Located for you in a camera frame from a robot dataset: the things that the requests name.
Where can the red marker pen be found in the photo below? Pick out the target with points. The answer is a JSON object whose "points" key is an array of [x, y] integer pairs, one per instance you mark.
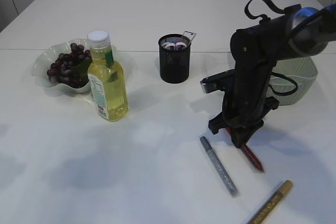
{"points": [[254, 160]]}

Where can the green wavy plastic plate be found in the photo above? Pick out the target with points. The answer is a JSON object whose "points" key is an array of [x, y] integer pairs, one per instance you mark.
{"points": [[43, 62]]}

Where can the pink scissors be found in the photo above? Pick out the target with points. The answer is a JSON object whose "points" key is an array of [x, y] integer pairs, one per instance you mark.
{"points": [[170, 45]]}

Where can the grey marker pen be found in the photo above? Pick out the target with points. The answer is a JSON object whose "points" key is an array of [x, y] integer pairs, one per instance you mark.
{"points": [[219, 167]]}

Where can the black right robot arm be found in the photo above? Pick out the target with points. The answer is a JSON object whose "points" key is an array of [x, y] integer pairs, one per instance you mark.
{"points": [[300, 32]]}

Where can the gold marker pen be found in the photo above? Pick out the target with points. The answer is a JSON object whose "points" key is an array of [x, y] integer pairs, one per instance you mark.
{"points": [[266, 209]]}

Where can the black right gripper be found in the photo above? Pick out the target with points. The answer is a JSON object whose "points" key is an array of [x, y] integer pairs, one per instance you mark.
{"points": [[245, 105]]}

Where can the green plastic basket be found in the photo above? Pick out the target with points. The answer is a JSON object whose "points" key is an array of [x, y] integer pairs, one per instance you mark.
{"points": [[301, 70]]}

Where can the black mesh pen holder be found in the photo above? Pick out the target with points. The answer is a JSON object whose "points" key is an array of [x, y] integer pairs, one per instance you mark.
{"points": [[174, 66]]}

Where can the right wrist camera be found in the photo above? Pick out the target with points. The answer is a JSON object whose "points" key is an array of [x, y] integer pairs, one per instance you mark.
{"points": [[222, 81]]}

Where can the clear plastic ruler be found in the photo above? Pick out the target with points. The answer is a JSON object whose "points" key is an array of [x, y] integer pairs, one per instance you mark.
{"points": [[188, 37]]}

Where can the blue scissors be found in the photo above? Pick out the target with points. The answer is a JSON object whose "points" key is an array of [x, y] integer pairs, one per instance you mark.
{"points": [[181, 45]]}

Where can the purple grape bunch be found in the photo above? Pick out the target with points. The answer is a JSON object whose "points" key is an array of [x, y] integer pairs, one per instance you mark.
{"points": [[71, 68]]}

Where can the yellow tea bottle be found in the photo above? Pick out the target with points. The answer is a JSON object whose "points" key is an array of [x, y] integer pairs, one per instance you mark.
{"points": [[106, 77]]}

